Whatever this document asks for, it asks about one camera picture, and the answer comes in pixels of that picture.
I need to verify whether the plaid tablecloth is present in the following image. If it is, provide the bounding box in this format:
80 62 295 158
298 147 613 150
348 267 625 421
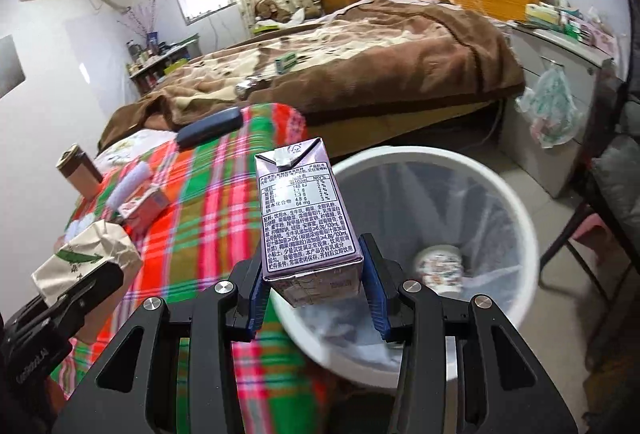
52 104 322 433

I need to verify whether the grey bedside cabinet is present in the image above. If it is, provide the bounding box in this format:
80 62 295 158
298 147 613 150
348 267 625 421
499 22 617 197

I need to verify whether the hanging plastic bag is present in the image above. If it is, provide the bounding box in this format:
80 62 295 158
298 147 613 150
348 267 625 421
515 64 582 149

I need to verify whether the white trash bin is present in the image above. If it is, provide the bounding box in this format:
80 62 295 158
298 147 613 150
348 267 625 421
271 146 539 390

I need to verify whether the wall mirror panel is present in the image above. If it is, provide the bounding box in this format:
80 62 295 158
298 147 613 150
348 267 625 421
0 35 25 98

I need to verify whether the beige paper bag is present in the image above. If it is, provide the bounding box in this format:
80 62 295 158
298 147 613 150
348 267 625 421
32 220 143 306

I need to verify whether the purple milk carton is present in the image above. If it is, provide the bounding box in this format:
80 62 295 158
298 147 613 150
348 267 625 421
255 137 363 307

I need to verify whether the teddy bear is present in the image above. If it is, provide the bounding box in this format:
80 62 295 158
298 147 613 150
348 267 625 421
254 0 292 24

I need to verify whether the strawberry milk carton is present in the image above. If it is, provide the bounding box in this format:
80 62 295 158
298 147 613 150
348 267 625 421
118 185 170 234

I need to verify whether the small green box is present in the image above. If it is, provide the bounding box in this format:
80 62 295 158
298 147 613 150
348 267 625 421
274 52 298 75

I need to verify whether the cluttered shelf desk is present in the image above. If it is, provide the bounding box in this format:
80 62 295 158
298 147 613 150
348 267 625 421
128 34 202 95

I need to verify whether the brown pink lidded mug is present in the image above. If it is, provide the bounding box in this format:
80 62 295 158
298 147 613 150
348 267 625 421
56 144 103 200

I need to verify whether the dark blue glasses case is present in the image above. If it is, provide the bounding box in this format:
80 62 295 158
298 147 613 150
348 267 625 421
176 107 244 150

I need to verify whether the brown blanket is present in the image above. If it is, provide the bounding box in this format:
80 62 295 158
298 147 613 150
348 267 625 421
98 0 525 150

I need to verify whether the vase with branches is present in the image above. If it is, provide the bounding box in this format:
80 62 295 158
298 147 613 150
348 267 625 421
118 0 158 52

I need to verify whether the white foam fruit net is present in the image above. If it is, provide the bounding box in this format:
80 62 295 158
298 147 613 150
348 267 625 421
105 161 153 210

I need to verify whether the grey cushioned chair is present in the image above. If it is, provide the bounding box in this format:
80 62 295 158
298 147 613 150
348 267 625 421
537 0 640 345

